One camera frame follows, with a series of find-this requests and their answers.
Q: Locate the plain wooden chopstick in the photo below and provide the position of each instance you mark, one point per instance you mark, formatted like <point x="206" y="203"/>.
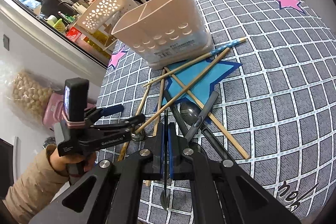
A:
<point x="185" y="89"/>

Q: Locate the green plastic basket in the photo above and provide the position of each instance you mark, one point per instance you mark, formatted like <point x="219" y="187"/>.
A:
<point x="60" y="26"/>

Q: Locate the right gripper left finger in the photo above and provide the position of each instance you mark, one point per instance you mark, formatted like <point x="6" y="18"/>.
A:
<point x="145" y="164"/>

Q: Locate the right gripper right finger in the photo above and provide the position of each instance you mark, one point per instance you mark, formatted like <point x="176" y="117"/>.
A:
<point x="188" y="164"/>

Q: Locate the beige plastic utensil holder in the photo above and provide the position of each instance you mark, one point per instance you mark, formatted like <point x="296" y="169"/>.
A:
<point x="163" y="32"/>

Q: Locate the red plastic basket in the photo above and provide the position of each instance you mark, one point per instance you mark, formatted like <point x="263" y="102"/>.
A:
<point x="73" y="34"/>

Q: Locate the bag of round nuts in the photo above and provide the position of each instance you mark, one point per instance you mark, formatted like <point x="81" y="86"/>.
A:
<point x="30" y="96"/>

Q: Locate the person's left hand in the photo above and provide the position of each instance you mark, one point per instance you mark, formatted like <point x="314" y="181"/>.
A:
<point x="59" y="163"/>

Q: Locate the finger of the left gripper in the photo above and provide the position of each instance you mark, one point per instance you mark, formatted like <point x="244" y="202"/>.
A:
<point x="92" y="115"/>
<point x="126" y="123"/>

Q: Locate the grey checked star tablecloth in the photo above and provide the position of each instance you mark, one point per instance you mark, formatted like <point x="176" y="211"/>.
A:
<point x="275" y="113"/>

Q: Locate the black thin spoon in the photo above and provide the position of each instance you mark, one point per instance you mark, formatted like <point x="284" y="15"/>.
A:
<point x="163" y="196"/>

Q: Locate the grey handled spoon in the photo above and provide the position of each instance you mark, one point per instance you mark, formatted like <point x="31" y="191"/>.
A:
<point x="194" y="116"/>

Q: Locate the beige perforated storage cart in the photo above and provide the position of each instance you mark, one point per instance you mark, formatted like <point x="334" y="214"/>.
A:
<point x="99" y="19"/>

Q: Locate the blue patterned wooden chopstick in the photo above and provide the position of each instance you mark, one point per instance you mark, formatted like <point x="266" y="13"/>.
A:
<point x="198" y="59"/>

